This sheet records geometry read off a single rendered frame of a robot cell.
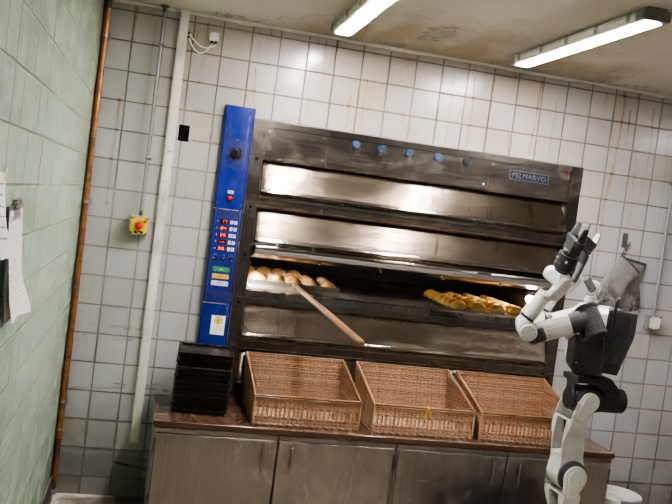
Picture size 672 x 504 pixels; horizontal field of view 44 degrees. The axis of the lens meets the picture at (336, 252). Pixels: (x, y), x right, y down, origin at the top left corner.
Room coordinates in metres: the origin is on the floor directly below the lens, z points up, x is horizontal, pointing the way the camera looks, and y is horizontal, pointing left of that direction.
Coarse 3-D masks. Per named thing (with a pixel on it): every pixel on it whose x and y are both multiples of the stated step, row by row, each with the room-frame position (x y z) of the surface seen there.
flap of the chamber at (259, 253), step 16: (256, 256) 4.54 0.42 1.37; (272, 256) 4.47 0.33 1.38; (288, 256) 4.43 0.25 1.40; (304, 256) 4.45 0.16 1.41; (320, 256) 4.47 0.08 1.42; (400, 272) 4.68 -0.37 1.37; (416, 272) 4.60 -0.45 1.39; (432, 272) 4.60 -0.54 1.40; (448, 272) 4.62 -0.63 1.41; (528, 288) 4.91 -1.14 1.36; (544, 288) 4.82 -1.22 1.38
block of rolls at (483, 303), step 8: (424, 296) 5.50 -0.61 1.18; (432, 296) 5.32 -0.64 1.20; (440, 296) 5.23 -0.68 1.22; (448, 296) 5.15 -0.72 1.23; (456, 296) 5.35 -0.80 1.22; (464, 296) 5.53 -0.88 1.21; (472, 296) 5.46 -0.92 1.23; (480, 296) 5.58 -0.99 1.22; (448, 304) 5.06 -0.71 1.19; (456, 304) 4.96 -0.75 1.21; (464, 304) 4.98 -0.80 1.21; (472, 304) 5.08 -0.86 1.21; (480, 304) 4.99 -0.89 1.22; (488, 304) 5.11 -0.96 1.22; (496, 304) 5.05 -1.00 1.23; (504, 304) 5.23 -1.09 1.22; (496, 312) 5.01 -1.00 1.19; (504, 312) 5.03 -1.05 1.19; (512, 312) 5.05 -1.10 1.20; (520, 312) 5.05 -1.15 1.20
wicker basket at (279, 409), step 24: (264, 360) 4.52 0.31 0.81; (288, 360) 4.56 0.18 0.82; (312, 360) 4.59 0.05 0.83; (336, 360) 4.62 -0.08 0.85; (264, 384) 4.49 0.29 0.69; (288, 384) 4.52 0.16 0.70; (312, 384) 4.56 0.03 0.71; (336, 384) 4.60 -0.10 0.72; (264, 408) 4.36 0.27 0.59; (288, 408) 4.10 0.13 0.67; (312, 408) 4.13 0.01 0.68; (336, 408) 4.16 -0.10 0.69; (360, 408) 4.18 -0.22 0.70
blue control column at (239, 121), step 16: (240, 112) 4.48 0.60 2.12; (224, 128) 4.46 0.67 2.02; (240, 128) 4.48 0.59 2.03; (224, 144) 4.46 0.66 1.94; (240, 144) 4.48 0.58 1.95; (224, 160) 4.46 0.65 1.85; (240, 160) 4.48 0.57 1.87; (224, 176) 4.47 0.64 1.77; (240, 176) 4.48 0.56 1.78; (224, 192) 4.47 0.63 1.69; (240, 192) 4.49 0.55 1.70; (224, 208) 4.47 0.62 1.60; (240, 208) 4.49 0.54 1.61; (208, 256) 4.46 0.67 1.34; (208, 304) 4.47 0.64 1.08; (224, 304) 4.48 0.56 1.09; (208, 320) 4.47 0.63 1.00; (208, 336) 4.47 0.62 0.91; (224, 336) 4.49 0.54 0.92
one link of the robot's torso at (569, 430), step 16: (560, 400) 3.87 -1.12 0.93; (592, 400) 3.74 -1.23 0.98; (560, 416) 3.82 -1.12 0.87; (576, 416) 3.72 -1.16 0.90; (560, 432) 3.85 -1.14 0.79; (576, 432) 3.74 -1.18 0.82; (560, 448) 3.84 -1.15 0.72; (576, 448) 3.77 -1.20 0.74; (560, 464) 3.75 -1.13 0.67; (576, 464) 3.75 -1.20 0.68; (560, 480) 3.74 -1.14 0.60
